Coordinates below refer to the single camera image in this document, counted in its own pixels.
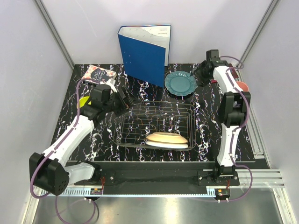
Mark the blue binder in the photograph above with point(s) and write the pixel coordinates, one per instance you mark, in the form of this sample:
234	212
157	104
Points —
145	51

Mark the floral cover book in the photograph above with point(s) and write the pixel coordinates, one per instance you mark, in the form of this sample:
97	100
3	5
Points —
95	74

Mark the tall pink cup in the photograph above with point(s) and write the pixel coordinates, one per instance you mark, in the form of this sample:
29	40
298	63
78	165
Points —
243	86

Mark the yellow-green bowl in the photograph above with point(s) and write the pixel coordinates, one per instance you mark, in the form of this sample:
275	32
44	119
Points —
82	101

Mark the beige plate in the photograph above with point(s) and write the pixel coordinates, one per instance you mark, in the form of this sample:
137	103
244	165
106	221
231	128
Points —
167	138

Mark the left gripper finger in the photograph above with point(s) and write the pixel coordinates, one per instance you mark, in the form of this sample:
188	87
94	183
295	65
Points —
132	101
127	94

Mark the wire dish rack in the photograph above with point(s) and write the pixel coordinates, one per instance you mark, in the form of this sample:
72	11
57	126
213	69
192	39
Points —
148	117

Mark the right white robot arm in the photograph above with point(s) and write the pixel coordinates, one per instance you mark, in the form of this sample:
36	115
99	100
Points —
233	113

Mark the dark red card box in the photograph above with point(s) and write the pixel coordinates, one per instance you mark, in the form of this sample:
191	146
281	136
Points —
233	72

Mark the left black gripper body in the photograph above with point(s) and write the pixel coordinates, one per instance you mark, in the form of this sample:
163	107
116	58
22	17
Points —
116	104

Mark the teal plate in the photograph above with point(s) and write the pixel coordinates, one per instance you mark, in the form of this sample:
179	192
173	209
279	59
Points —
180	83

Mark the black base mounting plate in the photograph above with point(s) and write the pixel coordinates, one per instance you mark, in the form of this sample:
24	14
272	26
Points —
171	171

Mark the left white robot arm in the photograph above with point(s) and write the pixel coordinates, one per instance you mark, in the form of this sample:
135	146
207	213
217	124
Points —
49	171

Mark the white plate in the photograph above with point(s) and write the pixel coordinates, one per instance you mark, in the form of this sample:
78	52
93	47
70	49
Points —
167	145

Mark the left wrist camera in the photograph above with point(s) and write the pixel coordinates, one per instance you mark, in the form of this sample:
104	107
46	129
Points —
111	83

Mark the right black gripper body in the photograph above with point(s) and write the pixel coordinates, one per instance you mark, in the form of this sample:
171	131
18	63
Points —
200	73

